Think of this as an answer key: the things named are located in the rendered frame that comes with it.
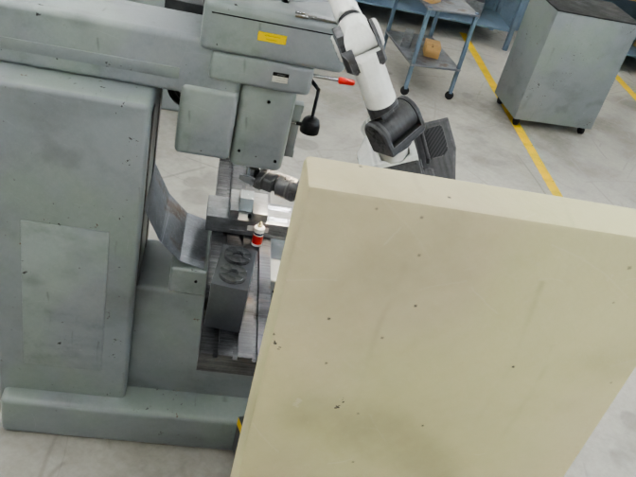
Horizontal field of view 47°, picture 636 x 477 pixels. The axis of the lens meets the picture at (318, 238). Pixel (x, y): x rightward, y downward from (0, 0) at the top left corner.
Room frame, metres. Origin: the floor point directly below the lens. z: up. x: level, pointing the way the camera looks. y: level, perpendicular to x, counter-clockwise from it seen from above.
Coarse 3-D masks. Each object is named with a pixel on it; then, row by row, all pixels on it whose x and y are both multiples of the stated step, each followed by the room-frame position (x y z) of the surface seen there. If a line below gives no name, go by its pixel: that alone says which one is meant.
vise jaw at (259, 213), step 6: (258, 198) 2.44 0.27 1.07; (264, 198) 2.45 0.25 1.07; (258, 204) 2.40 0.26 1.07; (264, 204) 2.41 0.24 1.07; (252, 210) 2.37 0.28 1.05; (258, 210) 2.36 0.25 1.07; (264, 210) 2.37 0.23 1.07; (252, 216) 2.33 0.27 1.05; (258, 216) 2.33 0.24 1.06; (264, 216) 2.34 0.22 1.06; (264, 222) 2.34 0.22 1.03
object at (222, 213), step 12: (216, 204) 2.38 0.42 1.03; (228, 204) 2.40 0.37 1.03; (276, 204) 2.49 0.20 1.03; (216, 216) 2.30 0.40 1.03; (228, 216) 2.32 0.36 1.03; (240, 216) 2.35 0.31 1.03; (276, 216) 2.41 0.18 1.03; (288, 216) 2.43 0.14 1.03; (204, 228) 2.30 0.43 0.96; (216, 228) 2.30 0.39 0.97; (228, 228) 2.31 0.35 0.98; (240, 228) 2.33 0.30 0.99; (252, 228) 2.33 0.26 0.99; (276, 228) 2.36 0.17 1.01; (288, 228) 2.36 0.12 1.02
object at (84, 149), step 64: (0, 64) 2.04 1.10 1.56; (0, 128) 1.94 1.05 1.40; (64, 128) 1.98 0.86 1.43; (128, 128) 2.02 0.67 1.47; (0, 192) 1.94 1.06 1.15; (64, 192) 1.98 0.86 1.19; (128, 192) 2.02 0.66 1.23; (0, 256) 1.94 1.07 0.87; (64, 256) 1.98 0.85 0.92; (128, 256) 2.03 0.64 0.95; (0, 320) 1.94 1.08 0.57; (64, 320) 1.98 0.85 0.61; (128, 320) 2.03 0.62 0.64; (0, 384) 1.94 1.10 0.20; (64, 384) 1.99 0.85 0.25
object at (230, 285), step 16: (224, 256) 1.92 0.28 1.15; (240, 256) 1.94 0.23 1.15; (224, 272) 1.83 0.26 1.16; (240, 272) 1.85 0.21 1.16; (224, 288) 1.78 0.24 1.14; (240, 288) 1.79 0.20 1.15; (208, 304) 1.77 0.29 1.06; (224, 304) 1.78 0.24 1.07; (240, 304) 1.78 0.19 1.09; (208, 320) 1.78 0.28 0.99; (224, 320) 1.78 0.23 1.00; (240, 320) 1.78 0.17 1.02
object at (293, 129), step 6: (300, 102) 2.36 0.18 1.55; (294, 108) 2.34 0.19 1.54; (300, 108) 2.34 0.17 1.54; (294, 114) 2.34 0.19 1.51; (300, 114) 2.34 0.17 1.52; (294, 120) 2.34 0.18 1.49; (294, 126) 2.34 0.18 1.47; (294, 132) 2.34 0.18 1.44; (288, 138) 2.34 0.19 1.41; (294, 138) 2.34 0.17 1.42; (288, 144) 2.34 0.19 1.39; (294, 144) 2.34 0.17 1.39; (288, 150) 2.34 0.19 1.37; (288, 156) 2.34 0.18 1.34
